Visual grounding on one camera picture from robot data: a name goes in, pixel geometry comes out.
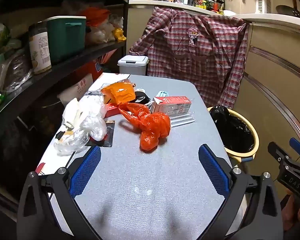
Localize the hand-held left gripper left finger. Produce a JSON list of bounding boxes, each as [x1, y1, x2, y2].
[[16, 145, 102, 240]]

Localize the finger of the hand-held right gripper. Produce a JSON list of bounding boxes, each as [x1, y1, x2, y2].
[[268, 142, 293, 167], [289, 137, 300, 159]]

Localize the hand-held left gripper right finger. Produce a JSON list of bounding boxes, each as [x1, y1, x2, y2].
[[198, 144, 283, 240]]

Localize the yellow round basket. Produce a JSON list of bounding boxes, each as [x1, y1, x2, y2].
[[207, 106, 260, 160]]

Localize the black bin liner bag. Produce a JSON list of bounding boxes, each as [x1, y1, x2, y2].
[[209, 105, 255, 153]]

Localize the red ointment box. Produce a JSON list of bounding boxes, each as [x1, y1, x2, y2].
[[104, 102, 123, 118]]

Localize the orange plastic bag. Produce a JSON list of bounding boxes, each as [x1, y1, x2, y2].
[[118, 102, 171, 152]]

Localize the person's right hand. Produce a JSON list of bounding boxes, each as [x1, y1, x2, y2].
[[281, 192, 300, 232]]

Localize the black packet with red print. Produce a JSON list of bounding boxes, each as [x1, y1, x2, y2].
[[86, 121, 115, 147]]

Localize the clear plastic bag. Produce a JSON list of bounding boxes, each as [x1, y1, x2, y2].
[[54, 95, 108, 157]]

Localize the wrapped white straws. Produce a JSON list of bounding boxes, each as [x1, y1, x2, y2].
[[169, 114, 196, 127]]

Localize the beige kitchen cabinet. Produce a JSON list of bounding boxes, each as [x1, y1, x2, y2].
[[240, 21, 300, 155]]

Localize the red and white carton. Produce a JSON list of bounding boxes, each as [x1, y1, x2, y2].
[[150, 96, 192, 117]]

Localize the white sack with red print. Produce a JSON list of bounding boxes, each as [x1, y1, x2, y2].
[[59, 74, 94, 107]]

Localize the orange foil packet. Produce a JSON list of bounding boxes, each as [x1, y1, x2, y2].
[[101, 82, 136, 105]]

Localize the black cloth roll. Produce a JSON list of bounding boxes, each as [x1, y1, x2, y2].
[[134, 92, 153, 105]]

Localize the orange printed bag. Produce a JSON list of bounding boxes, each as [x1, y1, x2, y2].
[[75, 50, 118, 83]]

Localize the black shelf rack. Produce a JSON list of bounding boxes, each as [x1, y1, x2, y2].
[[0, 0, 130, 155]]

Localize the red plaid shirt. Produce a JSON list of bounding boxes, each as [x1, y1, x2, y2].
[[129, 6, 249, 109]]

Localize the white lidded bin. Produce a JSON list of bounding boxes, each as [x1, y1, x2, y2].
[[117, 55, 150, 77]]

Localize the dark food packet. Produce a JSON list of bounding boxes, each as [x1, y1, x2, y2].
[[0, 52, 33, 92]]

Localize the labelled white jar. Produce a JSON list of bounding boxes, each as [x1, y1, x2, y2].
[[28, 21, 52, 75]]

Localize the green container with white lid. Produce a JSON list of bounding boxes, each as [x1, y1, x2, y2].
[[46, 16, 87, 64]]

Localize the white kitchen countertop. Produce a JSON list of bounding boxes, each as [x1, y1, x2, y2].
[[129, 0, 300, 28]]

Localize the clear bags of food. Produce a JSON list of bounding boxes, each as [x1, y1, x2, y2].
[[86, 15, 124, 44]]

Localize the yellow snack packet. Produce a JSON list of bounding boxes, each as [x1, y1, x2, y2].
[[112, 27, 127, 42]]

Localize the orange bag on shelf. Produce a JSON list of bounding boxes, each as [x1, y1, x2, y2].
[[79, 7, 110, 27]]

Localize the black spice rack with bottles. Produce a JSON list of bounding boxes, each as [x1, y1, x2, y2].
[[191, 0, 225, 14]]

